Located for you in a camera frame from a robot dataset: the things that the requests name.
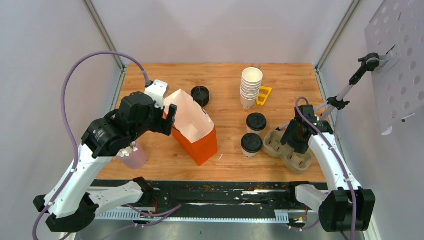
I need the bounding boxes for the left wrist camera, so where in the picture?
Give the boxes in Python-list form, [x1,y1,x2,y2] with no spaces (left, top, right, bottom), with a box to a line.
[144,79,169,110]

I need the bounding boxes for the orange paper takeout bag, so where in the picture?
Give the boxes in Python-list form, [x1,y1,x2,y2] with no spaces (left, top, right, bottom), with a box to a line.
[164,89,218,166]

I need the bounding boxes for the stack of white paper cups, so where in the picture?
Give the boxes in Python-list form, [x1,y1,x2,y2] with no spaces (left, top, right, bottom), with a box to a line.
[240,67,263,110]

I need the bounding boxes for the white paper coffee cup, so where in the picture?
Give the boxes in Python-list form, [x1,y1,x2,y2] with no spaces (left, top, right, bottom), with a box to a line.
[246,126,263,136]

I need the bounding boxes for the yellow plastic holder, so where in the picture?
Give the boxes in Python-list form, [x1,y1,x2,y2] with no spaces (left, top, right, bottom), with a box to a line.
[256,86,273,107]

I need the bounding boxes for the black plastic cup lid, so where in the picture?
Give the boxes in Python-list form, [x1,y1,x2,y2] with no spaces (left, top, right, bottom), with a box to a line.
[246,112,267,131]

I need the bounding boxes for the pink cup with packets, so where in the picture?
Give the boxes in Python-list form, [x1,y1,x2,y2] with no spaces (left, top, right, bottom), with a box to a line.
[116,141,148,170]

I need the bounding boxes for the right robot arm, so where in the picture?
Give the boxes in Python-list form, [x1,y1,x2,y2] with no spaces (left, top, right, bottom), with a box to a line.
[280,104,376,233]

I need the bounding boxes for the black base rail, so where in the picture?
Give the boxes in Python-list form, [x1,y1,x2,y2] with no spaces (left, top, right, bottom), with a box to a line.
[98,180,319,224]

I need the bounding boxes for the brown pulp cup carrier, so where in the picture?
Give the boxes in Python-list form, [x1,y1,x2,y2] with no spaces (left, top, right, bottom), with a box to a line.
[262,130,314,174]

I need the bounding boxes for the stack of black lids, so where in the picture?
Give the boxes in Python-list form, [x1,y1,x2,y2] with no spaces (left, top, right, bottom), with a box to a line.
[190,86,210,108]

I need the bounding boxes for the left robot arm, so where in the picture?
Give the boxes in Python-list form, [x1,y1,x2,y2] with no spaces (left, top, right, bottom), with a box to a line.
[33,91,178,233]

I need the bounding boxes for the white perforated panel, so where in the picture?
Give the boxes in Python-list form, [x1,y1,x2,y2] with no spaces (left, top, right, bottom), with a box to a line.
[364,0,424,135]

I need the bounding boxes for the grey tripod stand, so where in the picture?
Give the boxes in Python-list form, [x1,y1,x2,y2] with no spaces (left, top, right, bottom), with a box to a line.
[276,52,381,132]

